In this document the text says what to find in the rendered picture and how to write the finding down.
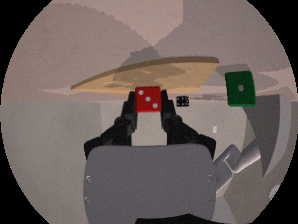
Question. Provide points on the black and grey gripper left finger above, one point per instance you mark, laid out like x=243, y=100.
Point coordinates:
x=124, y=125

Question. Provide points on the green die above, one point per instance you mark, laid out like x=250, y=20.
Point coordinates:
x=240, y=89

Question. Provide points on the tan flat mat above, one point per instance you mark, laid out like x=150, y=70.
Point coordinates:
x=176, y=75

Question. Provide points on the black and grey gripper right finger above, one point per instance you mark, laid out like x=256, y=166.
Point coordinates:
x=177, y=131

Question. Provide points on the black die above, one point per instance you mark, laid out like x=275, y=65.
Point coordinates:
x=182, y=101

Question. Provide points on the red die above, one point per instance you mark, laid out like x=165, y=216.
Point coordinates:
x=148, y=99

